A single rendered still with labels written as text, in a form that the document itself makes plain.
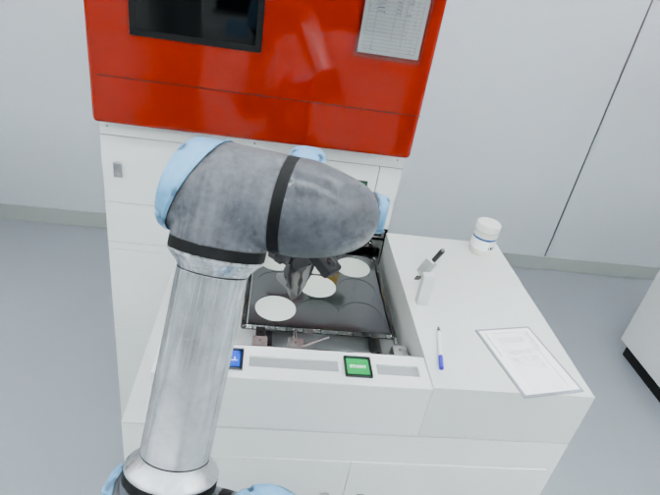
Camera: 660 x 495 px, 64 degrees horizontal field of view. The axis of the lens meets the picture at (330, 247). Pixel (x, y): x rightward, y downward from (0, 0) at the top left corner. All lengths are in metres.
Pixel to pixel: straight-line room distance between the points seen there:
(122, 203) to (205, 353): 1.01
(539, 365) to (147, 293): 1.14
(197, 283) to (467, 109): 2.64
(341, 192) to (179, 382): 0.28
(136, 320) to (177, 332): 1.20
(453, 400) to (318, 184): 0.69
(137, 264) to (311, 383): 0.81
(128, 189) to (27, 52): 1.72
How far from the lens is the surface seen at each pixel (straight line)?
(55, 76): 3.17
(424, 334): 1.23
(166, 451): 0.68
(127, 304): 1.79
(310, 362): 1.10
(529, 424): 1.27
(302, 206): 0.56
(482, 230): 1.58
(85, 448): 2.22
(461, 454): 1.29
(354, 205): 0.60
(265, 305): 1.32
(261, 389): 1.07
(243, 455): 1.22
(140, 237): 1.64
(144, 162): 1.53
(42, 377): 2.50
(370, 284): 1.46
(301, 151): 1.08
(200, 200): 0.59
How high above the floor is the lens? 1.71
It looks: 30 degrees down
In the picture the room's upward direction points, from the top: 10 degrees clockwise
